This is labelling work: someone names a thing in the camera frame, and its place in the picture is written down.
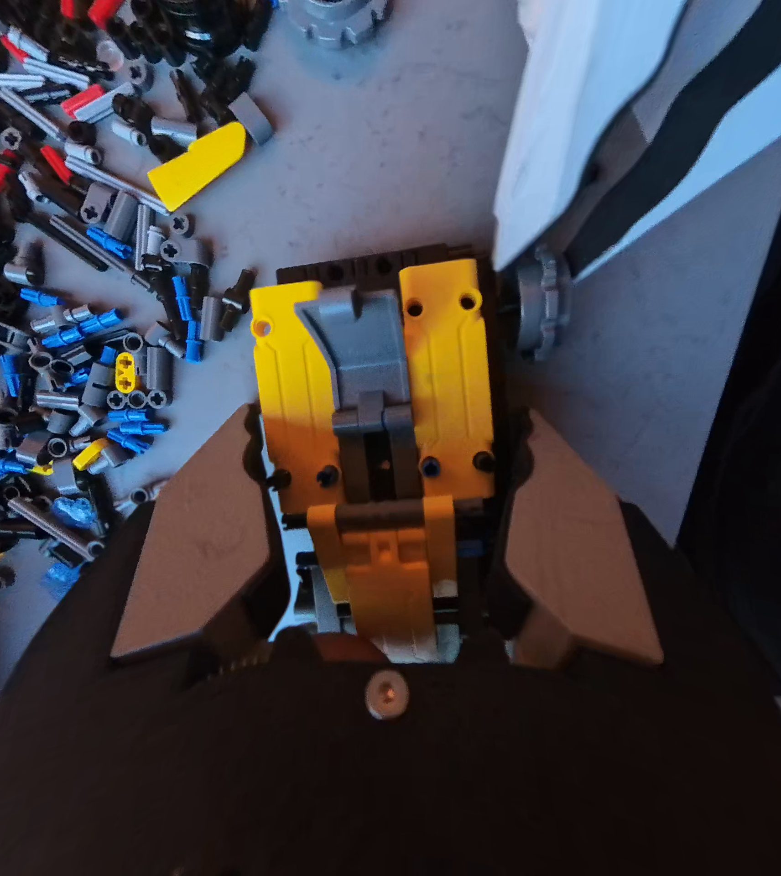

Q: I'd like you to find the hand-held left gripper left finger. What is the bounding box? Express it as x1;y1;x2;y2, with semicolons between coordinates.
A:
110;404;290;675

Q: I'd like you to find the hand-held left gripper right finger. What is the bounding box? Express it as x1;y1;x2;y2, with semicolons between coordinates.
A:
489;407;665;669

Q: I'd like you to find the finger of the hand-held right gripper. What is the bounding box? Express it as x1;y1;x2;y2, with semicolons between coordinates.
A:
493;0;781;271
570;65;781;283

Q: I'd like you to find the yellow toy brick vehicle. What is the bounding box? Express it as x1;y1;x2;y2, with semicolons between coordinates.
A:
248;243;521;665

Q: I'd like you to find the grey desk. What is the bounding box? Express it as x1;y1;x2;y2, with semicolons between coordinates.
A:
0;0;781;685

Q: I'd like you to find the pile of small brick parts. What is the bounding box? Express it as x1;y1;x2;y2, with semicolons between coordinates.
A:
0;0;278;603

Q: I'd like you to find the grey wheel hub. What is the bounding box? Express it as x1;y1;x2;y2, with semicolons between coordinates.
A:
281;0;391;50

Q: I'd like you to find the yellow curved panel piece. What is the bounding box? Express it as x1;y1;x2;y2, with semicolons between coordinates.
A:
147;122;248;213

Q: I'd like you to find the black rubber tyre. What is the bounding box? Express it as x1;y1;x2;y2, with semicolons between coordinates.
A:
182;0;275;56

